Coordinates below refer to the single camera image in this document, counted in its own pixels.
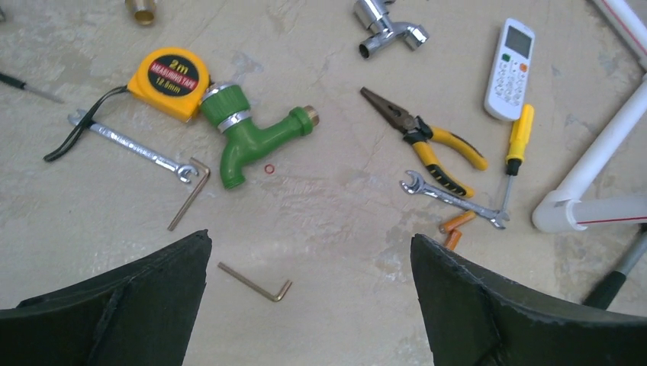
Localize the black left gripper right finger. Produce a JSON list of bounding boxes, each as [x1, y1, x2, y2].
[[410, 234, 646, 365]]

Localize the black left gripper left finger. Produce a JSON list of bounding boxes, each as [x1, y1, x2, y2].
[[1, 230, 212, 365]]

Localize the white remote control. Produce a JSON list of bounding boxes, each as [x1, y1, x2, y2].
[[484, 18, 536, 122]]

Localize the small silver wrench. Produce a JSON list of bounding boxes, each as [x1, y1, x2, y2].
[[399, 170, 510, 230]]

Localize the bronze hex key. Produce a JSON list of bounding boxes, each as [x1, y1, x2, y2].
[[167, 157, 211, 232], [217, 262, 293, 303]]

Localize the left silver wrench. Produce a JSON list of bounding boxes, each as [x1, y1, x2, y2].
[[89, 120, 199, 184]]

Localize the yellow long nose pliers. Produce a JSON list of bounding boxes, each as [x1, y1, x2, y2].
[[360, 87, 488, 198]]

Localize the green plastic faucet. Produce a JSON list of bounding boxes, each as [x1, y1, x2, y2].
[[200, 82, 320, 190]]

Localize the yellow tape measure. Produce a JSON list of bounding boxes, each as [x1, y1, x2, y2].
[[127, 47, 210, 123]]

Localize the black thin screwdriver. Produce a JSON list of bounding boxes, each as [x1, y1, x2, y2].
[[1, 73, 64, 104]]

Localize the brass fitting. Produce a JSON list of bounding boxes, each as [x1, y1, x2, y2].
[[124, 0, 156, 26]]

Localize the chrome metal faucet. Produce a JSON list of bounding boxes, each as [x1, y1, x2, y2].
[[353, 0, 430, 59]]

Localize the black handled hammer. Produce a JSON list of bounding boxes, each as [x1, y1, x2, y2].
[[582, 223, 646, 310]]

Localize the white pvc pipe frame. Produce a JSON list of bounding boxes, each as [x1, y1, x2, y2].
[[531, 0, 647, 234]]

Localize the yellow handled screwdriver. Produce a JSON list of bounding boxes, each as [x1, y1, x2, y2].
[[501, 104, 535, 212]]

